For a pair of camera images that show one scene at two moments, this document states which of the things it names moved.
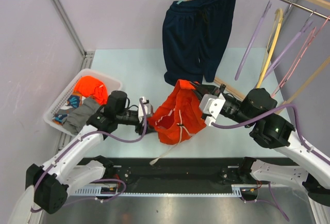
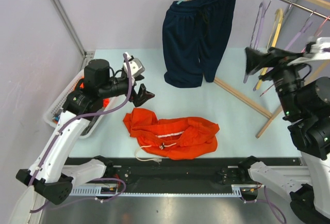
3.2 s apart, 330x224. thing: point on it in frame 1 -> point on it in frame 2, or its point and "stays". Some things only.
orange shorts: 181,114 -> 178,138
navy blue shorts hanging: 196,30 stays
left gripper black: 139,128 -> 142,96
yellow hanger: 273,33 stays
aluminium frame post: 62,13 stays
